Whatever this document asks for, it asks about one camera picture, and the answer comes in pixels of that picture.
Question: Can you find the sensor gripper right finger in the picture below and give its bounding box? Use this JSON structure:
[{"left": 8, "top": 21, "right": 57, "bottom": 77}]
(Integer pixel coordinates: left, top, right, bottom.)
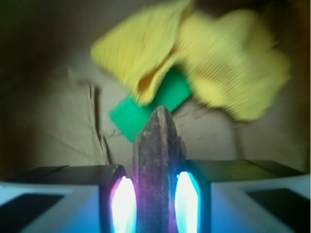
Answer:
[{"left": 174, "top": 160, "right": 311, "bottom": 233}]

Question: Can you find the sensor gripper left finger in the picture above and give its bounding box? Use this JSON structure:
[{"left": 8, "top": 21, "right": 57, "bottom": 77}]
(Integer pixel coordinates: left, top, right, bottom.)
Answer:
[{"left": 0, "top": 165, "right": 137, "bottom": 233}]

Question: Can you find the yellow cloth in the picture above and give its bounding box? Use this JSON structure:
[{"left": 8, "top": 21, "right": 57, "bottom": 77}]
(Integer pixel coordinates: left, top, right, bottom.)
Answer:
[{"left": 90, "top": 0, "right": 290, "bottom": 121}]

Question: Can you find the green plastic block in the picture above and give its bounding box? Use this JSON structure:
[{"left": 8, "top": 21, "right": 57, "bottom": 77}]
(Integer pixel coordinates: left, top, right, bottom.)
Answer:
[{"left": 109, "top": 67, "right": 192, "bottom": 143}]

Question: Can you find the brown paper bag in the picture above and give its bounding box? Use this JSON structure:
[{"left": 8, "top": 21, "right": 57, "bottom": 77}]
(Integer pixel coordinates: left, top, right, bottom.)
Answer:
[{"left": 0, "top": 0, "right": 311, "bottom": 179}]

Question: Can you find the brown wood chip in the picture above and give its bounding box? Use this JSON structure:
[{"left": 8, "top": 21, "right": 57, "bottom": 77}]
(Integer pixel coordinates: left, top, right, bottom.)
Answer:
[{"left": 133, "top": 106, "right": 186, "bottom": 233}]

